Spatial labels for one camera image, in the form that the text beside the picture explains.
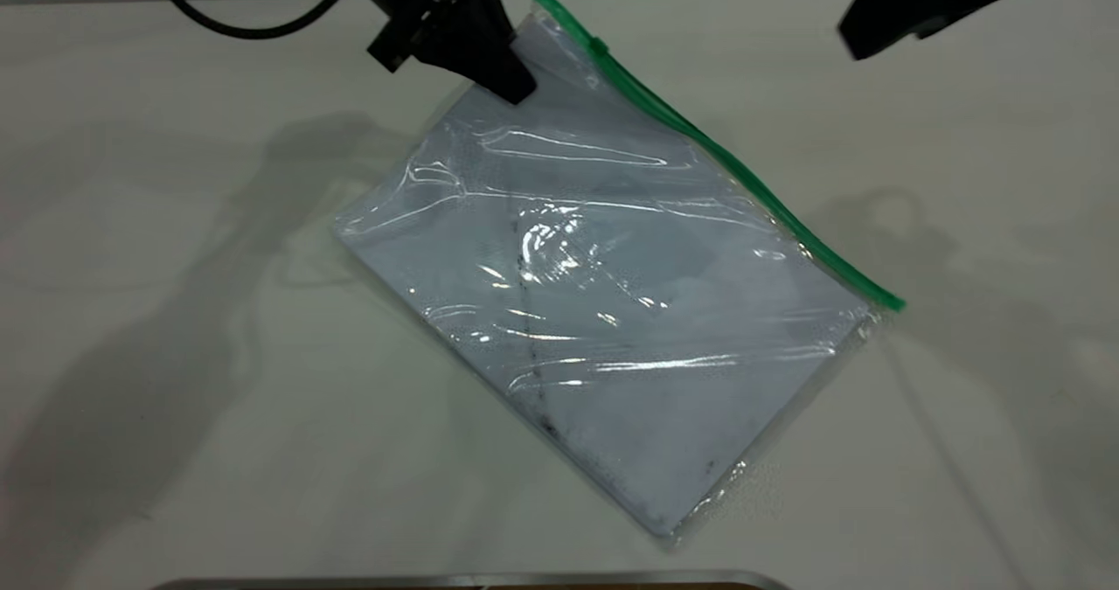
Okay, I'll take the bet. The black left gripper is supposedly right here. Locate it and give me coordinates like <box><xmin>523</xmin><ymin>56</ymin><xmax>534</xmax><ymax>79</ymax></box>
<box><xmin>335</xmin><ymin>0</ymin><xmax>537</xmax><ymax>107</ymax></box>

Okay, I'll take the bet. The clear zip bag green zipper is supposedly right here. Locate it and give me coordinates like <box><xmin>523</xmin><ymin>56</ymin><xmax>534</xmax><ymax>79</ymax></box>
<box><xmin>332</xmin><ymin>0</ymin><xmax>907</xmax><ymax>545</ymax></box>

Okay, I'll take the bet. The white paper sheets stack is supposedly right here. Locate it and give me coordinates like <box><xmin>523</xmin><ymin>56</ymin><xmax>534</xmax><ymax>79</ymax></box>
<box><xmin>337</xmin><ymin>74</ymin><xmax>875</xmax><ymax>538</ymax></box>

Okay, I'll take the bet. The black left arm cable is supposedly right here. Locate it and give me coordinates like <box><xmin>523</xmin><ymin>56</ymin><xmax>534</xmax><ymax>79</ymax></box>
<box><xmin>146</xmin><ymin>0</ymin><xmax>361</xmax><ymax>41</ymax></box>

